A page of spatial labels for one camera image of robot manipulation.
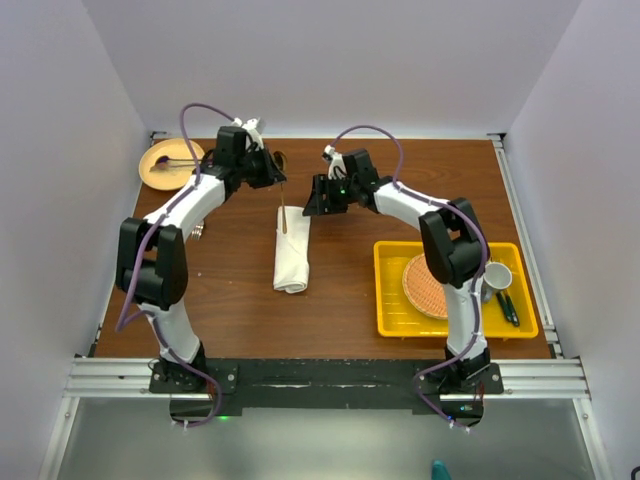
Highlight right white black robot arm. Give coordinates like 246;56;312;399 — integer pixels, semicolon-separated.
303;145;490;393

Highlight aluminium right side rail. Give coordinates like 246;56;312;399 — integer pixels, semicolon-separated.
487;134;565;359

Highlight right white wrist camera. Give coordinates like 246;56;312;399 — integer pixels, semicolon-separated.
322;145;347;179

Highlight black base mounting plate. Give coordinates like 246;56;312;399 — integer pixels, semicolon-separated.
149;358;504;426

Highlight yellow plastic tray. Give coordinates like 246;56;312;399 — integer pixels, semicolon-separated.
373;241;539;339

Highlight aluminium rail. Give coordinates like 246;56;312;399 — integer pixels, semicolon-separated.
487;134;565;359
63;358;591;400

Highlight silver fork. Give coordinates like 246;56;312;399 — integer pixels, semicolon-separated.
190;222;205;240

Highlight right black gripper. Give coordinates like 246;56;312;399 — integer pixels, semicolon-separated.
303;174;359;217

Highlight aluminium front rail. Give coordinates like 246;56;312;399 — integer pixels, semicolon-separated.
63;358;591;400

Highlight gold spoon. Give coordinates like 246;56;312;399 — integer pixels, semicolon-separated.
274;151;288;235

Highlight grey ceramic mug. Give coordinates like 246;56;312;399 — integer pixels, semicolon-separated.
481;261;513;304

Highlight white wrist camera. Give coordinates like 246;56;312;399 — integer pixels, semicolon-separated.
232;117;265;149
322;145;347;179

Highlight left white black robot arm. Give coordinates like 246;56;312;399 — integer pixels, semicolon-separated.
115;118;286;392

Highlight white cloth napkin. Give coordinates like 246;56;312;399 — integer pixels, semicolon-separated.
273;206;311;294

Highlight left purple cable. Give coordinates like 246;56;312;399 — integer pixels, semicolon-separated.
114;102;241;429

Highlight purple cable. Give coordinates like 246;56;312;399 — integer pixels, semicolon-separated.
114;102;241;429
324;124;489;434

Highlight woven wicker basket plate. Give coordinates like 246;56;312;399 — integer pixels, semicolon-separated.
402;254;447;320

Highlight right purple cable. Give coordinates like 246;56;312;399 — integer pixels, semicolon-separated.
324;124;489;434

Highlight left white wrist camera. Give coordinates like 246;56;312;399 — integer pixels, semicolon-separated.
232;117;265;149

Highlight teal cloth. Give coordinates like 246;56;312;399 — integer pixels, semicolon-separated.
430;460;451;480

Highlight purple spoon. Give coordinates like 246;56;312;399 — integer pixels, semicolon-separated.
149;156;198;172

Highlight beige round plate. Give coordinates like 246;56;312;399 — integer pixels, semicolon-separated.
138;138;195;191

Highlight green handled snips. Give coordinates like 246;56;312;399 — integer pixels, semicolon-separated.
496;292;520;327

